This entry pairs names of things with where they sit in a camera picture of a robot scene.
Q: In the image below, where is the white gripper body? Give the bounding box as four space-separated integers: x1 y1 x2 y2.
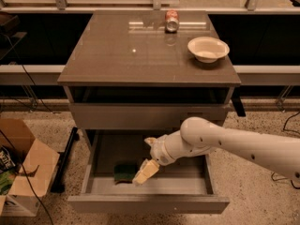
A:
150 135 175 166

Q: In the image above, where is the open grey middle drawer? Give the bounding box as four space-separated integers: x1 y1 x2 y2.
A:
68 131 230 214

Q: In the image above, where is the green snack bag in box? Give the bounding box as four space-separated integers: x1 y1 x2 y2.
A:
0 170 17 195

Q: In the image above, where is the grey drawer cabinet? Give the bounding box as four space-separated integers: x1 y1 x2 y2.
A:
58 10 241 143

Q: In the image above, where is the closed grey upper drawer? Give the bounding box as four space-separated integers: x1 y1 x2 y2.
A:
69 103 229 130

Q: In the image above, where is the open cardboard box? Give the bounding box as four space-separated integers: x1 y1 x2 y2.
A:
0 119 59 218

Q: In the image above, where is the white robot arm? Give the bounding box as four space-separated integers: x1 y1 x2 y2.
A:
133 117 300 185

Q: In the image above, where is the green yellow sponge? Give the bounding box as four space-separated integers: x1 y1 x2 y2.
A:
113 164 138 184

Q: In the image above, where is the red soda can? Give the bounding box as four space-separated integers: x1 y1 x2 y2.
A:
165 9 179 33

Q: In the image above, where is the black cable on left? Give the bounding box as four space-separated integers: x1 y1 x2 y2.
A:
0 35 60 225

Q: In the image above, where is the black cable on right floor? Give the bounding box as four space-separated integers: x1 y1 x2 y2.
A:
270 111 300 190

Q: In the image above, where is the white bowl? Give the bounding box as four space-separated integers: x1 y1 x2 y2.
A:
187 37 230 63

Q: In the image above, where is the black bar on floor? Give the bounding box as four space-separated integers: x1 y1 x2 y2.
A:
51 127 80 193

